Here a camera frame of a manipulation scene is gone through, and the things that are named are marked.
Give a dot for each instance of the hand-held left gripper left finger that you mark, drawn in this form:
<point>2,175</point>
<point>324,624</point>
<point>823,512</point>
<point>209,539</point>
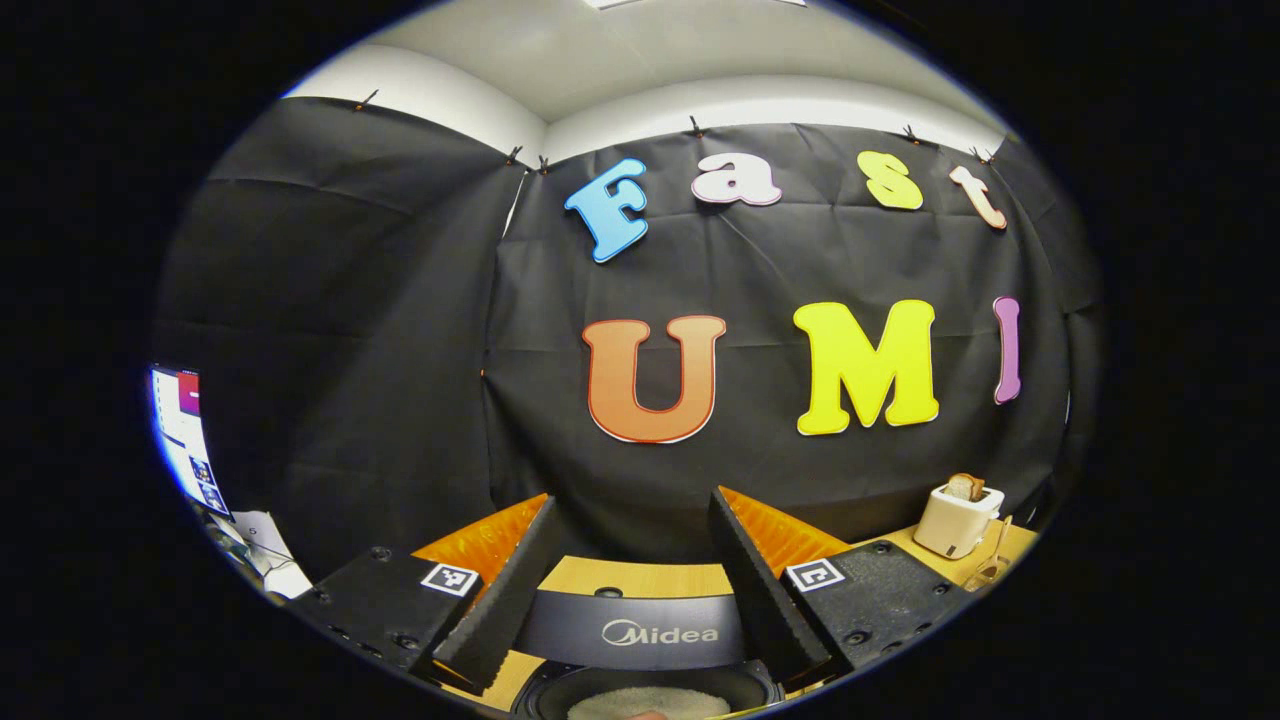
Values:
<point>510,600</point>

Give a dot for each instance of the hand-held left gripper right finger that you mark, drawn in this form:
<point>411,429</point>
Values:
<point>760,600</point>

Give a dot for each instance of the silver black rice cooker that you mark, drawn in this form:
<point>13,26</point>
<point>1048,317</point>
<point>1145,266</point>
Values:
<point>630,630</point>

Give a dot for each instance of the white rice heap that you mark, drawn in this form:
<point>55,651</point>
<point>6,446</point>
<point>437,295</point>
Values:
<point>650,702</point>

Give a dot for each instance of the clear glass chopstick holder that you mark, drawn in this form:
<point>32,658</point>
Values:
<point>985,575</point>

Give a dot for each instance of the white toaster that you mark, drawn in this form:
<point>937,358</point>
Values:
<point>950,525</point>

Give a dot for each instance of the toast bread slice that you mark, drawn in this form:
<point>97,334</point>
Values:
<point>965,488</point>

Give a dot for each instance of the white side table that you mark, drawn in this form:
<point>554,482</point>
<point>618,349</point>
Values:
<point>270,560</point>

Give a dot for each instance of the black backdrop cloth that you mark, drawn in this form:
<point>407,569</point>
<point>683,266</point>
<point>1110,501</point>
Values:
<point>400,350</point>

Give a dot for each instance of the computer monitor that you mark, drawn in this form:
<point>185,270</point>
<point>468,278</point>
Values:
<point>185,430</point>

